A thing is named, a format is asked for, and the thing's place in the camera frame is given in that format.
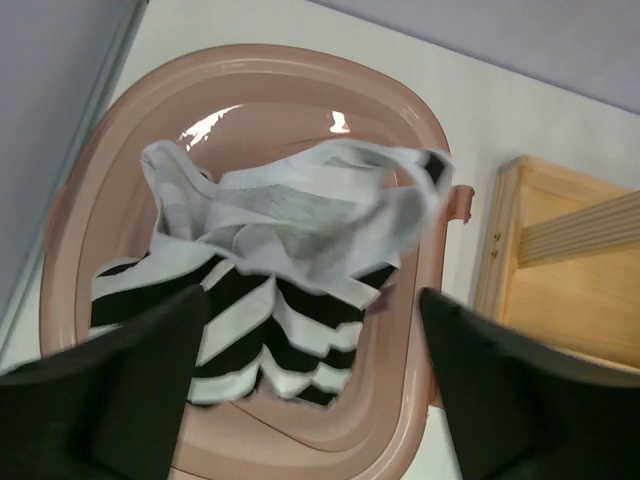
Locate pink plastic basin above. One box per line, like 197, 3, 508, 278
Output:
37, 43, 474, 480

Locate lilac tank top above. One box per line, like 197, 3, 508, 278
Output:
367, 283, 397, 315

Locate wooden clothes rack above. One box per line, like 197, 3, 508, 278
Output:
473, 156, 639, 372

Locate black white striped tank top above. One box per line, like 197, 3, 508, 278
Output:
89, 138, 453, 407

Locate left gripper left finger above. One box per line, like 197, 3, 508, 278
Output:
1, 286, 208, 479

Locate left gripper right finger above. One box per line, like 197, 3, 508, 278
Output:
418, 288, 639, 479

